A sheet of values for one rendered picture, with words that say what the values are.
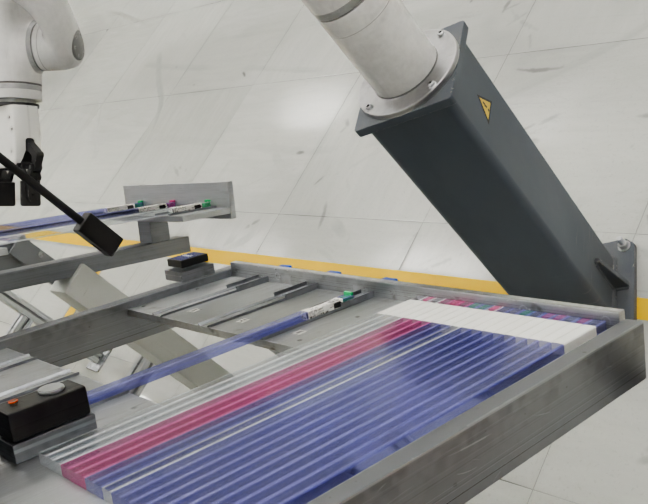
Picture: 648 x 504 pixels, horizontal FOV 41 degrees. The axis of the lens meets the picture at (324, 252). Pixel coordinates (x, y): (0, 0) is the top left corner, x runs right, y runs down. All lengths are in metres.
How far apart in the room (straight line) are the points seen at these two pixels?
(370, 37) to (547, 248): 0.55
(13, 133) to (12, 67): 0.10
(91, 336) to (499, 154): 0.73
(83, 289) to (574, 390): 0.92
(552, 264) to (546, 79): 0.87
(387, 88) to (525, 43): 1.24
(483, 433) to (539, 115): 1.70
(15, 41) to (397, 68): 0.60
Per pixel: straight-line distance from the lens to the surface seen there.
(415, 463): 0.66
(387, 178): 2.51
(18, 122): 1.44
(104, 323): 1.25
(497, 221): 1.59
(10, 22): 1.47
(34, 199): 1.43
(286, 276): 1.26
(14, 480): 0.78
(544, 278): 1.72
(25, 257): 1.99
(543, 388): 0.78
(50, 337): 1.22
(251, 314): 1.13
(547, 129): 2.30
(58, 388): 0.82
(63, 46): 1.42
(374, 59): 1.37
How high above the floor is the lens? 1.46
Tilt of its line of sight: 36 degrees down
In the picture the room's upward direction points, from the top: 46 degrees counter-clockwise
